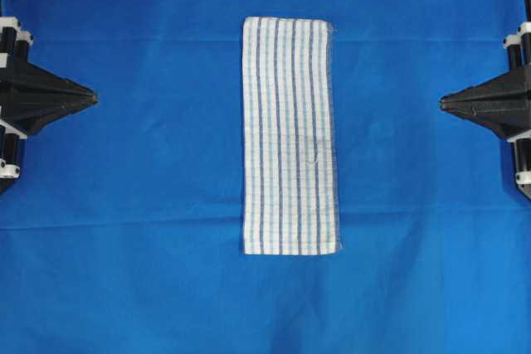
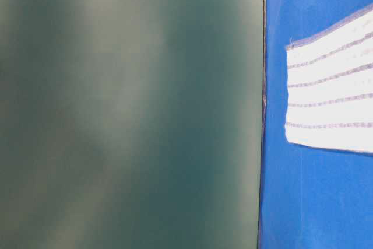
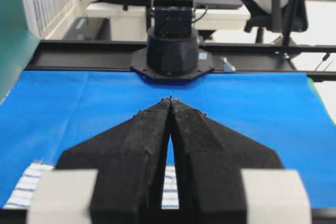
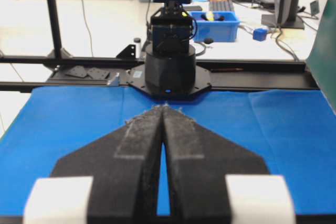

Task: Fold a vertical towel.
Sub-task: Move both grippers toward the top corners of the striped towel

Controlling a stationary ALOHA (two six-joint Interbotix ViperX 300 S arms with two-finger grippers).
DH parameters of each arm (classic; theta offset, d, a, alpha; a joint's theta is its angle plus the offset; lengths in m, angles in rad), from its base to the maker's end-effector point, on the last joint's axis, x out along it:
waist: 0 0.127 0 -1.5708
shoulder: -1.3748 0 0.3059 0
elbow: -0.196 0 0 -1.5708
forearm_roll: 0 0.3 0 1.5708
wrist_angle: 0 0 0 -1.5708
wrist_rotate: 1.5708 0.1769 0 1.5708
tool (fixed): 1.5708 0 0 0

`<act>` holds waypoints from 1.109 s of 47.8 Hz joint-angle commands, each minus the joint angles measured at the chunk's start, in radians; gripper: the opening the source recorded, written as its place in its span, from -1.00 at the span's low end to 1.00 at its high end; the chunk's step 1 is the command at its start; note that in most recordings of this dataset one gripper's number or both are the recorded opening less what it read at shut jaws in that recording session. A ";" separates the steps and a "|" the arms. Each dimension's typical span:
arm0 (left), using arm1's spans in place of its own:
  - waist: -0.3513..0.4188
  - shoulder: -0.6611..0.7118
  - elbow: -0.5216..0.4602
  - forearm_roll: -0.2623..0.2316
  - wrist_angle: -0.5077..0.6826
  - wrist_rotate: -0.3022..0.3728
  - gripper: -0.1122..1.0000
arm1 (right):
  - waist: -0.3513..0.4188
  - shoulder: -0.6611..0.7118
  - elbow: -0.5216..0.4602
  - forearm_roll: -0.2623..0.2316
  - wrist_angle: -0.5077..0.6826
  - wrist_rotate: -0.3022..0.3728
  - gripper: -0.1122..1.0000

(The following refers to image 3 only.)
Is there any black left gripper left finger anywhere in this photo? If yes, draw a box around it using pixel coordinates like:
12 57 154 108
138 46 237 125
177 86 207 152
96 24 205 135
27 97 172 224

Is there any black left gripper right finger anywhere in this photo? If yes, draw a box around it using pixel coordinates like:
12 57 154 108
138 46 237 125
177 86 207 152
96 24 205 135
169 97 313 224

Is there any striped white blue towel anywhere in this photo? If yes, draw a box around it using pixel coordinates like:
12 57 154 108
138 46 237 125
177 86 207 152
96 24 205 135
2 162 179 209

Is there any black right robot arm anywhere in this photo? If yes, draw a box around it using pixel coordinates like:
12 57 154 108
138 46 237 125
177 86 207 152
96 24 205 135
130 0 214 83

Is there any black vertical pole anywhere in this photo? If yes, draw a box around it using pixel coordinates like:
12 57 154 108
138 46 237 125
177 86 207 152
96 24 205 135
272 0 308 47

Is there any blue table cloth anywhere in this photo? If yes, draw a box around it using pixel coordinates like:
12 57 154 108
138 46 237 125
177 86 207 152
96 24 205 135
1 71 335 208

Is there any white desk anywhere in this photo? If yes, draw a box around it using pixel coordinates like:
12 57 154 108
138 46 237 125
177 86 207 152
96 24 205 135
87 0 250 42

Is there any black office chair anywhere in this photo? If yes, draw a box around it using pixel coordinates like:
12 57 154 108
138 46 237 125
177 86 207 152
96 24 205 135
228 0 309 44

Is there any black aluminium frame rail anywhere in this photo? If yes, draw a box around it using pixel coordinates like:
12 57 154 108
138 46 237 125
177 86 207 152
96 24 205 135
25 40 335 83

